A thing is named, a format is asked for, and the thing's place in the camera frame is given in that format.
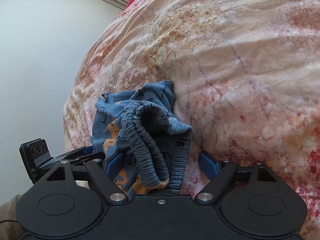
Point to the person's right forearm sleeve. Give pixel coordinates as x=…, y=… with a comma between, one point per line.
x=10, y=230

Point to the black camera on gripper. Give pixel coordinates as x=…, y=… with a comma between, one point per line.
x=34, y=154

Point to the blue patterned kids pants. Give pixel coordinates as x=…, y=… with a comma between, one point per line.
x=141, y=125

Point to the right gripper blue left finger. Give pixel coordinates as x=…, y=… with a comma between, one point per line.
x=113, y=165

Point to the pink floral bed quilt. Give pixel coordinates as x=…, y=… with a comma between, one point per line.
x=245, y=75

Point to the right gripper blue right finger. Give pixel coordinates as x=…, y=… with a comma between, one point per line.
x=209, y=165

